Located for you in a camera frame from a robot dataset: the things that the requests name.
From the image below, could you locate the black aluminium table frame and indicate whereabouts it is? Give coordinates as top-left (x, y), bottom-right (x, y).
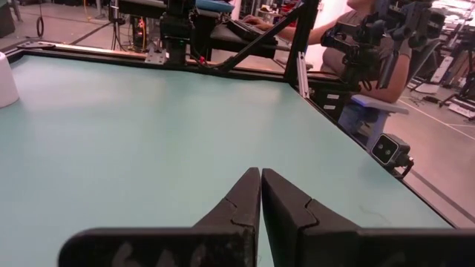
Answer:
top-left (0, 0), bottom-right (459, 229)

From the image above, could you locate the person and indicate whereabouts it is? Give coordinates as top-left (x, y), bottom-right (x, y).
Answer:
top-left (240, 0), bottom-right (413, 136)

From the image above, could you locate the black keyboard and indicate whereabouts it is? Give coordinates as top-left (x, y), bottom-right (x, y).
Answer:
top-left (224, 18), bottom-right (279, 47)

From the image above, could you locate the grey office chair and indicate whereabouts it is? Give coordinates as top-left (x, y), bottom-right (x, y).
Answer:
top-left (350, 94), bottom-right (410, 149)

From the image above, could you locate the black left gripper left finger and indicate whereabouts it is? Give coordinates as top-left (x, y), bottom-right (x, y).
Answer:
top-left (58, 166), bottom-right (261, 267)

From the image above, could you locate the silver metal bracket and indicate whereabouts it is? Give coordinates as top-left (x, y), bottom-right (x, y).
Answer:
top-left (143, 47), bottom-right (168, 65)

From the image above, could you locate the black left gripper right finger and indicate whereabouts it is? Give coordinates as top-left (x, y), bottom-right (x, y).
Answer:
top-left (261, 168), bottom-right (475, 267)

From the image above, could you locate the black table-level camera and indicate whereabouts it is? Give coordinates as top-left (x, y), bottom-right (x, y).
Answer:
top-left (370, 132), bottom-right (415, 179)

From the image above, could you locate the teal table mat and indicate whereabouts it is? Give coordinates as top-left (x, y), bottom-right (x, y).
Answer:
top-left (0, 54), bottom-right (452, 267)

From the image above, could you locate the snake plant in white pot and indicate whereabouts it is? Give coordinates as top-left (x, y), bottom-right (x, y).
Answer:
top-left (0, 50), bottom-right (20, 109)

